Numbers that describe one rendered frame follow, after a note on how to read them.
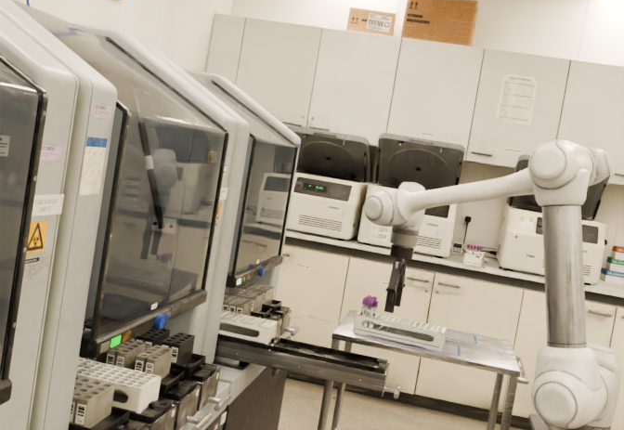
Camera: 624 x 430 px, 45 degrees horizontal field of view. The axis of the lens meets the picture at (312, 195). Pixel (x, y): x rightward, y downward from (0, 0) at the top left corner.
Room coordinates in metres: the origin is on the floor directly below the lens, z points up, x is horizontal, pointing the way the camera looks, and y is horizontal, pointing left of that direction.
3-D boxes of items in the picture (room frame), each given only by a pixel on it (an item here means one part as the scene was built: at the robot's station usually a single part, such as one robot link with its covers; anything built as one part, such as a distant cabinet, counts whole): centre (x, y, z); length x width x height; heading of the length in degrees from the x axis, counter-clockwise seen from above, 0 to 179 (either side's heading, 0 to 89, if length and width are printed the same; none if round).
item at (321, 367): (2.18, 0.02, 0.78); 0.73 x 0.14 x 0.09; 80
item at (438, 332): (2.46, -0.36, 0.85); 0.30 x 0.10 x 0.06; 75
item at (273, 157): (2.48, 0.38, 1.28); 0.61 x 0.51 x 0.63; 170
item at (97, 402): (1.36, 0.34, 0.85); 0.12 x 0.02 x 0.06; 170
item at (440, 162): (4.71, -0.63, 1.24); 0.62 x 0.56 x 0.69; 170
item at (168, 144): (1.63, 0.53, 1.28); 0.61 x 0.51 x 0.63; 170
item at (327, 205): (4.81, -0.06, 1.22); 0.62 x 0.56 x 0.64; 168
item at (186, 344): (1.81, 0.25, 0.85); 0.12 x 0.02 x 0.06; 170
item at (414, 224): (2.46, -0.32, 1.26); 0.13 x 0.11 x 0.16; 144
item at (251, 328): (2.21, 0.20, 0.83); 0.30 x 0.10 x 0.06; 80
